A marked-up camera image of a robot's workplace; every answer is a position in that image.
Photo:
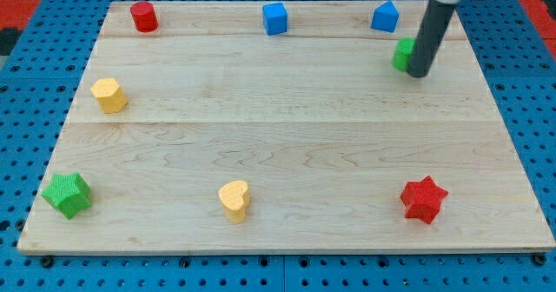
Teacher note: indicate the yellow hexagon block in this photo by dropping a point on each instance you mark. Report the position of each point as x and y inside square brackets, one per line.
[109, 95]

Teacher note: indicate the green cylinder block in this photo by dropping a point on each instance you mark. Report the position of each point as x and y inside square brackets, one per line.
[402, 53]

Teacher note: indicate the red star block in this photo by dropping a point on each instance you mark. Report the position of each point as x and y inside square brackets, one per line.
[423, 199]

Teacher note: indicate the green star block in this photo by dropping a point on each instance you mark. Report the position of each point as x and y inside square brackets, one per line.
[69, 194]

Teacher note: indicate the wooden board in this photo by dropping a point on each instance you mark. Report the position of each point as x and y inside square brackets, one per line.
[317, 121]

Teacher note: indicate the blue triangular prism block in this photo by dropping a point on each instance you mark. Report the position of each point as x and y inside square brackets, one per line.
[385, 17]

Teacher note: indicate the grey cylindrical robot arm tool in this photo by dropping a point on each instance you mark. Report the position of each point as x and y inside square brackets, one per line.
[433, 27]

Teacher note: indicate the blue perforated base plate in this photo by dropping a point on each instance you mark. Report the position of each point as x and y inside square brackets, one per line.
[38, 83]

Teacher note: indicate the blue cube block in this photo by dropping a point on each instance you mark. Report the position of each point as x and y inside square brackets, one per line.
[275, 18]

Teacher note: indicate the red cylinder block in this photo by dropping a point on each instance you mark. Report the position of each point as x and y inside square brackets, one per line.
[144, 16]

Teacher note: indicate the yellow heart block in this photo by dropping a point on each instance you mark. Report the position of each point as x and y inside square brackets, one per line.
[234, 197]

